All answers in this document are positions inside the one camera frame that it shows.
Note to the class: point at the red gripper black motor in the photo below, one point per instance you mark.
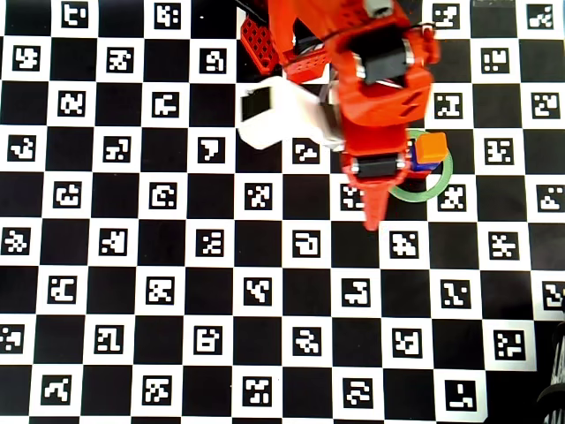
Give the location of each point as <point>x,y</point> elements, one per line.
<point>376,168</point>

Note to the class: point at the red cube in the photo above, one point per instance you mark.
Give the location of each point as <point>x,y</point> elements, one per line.
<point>419,173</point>

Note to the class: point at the blue cube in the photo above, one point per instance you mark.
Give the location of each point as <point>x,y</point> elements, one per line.
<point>419,164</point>

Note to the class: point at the orange cube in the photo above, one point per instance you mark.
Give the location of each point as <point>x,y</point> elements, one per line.
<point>431,148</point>

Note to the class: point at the red robot base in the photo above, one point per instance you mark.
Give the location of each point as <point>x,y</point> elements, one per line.
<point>265,44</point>

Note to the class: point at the red robot arm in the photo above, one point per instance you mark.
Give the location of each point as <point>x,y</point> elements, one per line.
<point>375,40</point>

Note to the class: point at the black white marker checkerboard mat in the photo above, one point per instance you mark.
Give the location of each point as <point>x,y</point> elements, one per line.
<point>110,291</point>

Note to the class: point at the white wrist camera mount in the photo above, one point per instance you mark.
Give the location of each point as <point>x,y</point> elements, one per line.
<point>282,115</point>

